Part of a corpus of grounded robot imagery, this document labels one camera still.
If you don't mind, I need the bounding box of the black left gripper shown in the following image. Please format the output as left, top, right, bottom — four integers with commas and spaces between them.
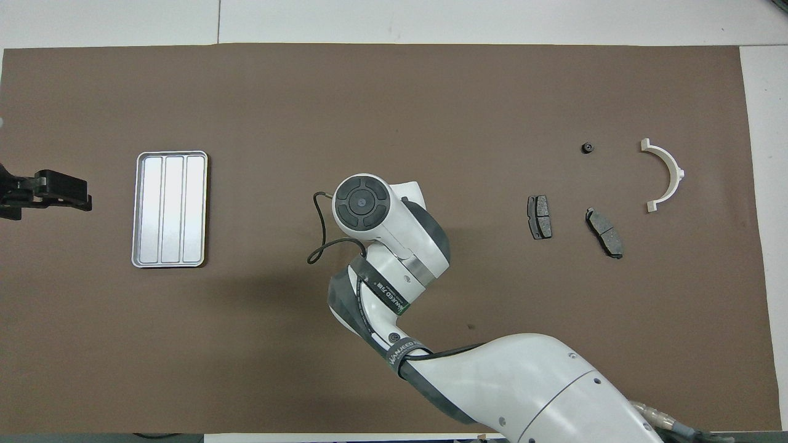
34, 170, 94, 212

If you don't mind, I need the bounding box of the brown table mat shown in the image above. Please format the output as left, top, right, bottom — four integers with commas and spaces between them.
0, 43, 782, 435

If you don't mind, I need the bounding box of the short dark brake pad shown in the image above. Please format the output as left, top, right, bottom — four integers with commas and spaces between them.
526, 194, 553, 241

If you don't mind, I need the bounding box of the long dark brake pad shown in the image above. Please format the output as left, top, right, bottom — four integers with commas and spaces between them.
584, 207, 624, 260

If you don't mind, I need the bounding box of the white half-ring clamp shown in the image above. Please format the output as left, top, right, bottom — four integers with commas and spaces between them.
640, 138, 685, 214

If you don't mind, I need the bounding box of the grey braided base hose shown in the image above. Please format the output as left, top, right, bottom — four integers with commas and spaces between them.
628, 399, 712, 441

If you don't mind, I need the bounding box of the silver metal tray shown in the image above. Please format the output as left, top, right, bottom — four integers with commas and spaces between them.
131, 151, 209, 269

